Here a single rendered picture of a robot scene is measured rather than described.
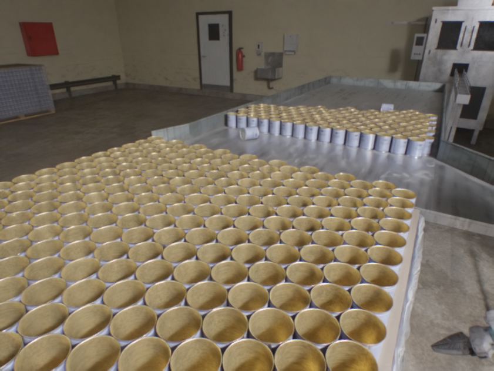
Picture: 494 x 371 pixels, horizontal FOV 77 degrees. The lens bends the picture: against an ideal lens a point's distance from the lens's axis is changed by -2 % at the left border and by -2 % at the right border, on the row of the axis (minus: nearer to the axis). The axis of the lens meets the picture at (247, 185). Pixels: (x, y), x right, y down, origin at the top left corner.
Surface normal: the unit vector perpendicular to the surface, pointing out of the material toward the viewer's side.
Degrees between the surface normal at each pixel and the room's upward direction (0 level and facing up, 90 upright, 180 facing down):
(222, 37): 90
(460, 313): 0
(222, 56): 90
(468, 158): 90
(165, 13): 90
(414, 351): 0
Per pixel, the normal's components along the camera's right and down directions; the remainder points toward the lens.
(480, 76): -0.50, 0.37
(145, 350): 0.28, 0.39
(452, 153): -0.97, 0.11
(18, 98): 0.85, 0.21
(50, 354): 0.50, 0.36
